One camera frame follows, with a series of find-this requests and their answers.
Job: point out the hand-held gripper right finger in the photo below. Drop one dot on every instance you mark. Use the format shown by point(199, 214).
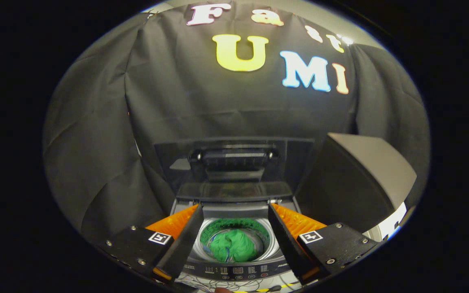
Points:
point(285, 240)

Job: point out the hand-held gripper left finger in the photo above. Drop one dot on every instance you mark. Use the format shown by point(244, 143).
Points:
point(183, 244)

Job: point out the green polo shirt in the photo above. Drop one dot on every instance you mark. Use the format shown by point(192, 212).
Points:
point(234, 244)

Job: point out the grey washing machine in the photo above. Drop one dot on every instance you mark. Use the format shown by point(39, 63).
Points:
point(234, 211)

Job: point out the beige cabinet with dark top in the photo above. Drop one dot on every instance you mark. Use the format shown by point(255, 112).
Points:
point(340, 187)

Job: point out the black backdrop cloth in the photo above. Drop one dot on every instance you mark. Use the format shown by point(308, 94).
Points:
point(177, 106)

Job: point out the small ceiling light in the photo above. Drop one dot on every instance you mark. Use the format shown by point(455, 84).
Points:
point(346, 40)

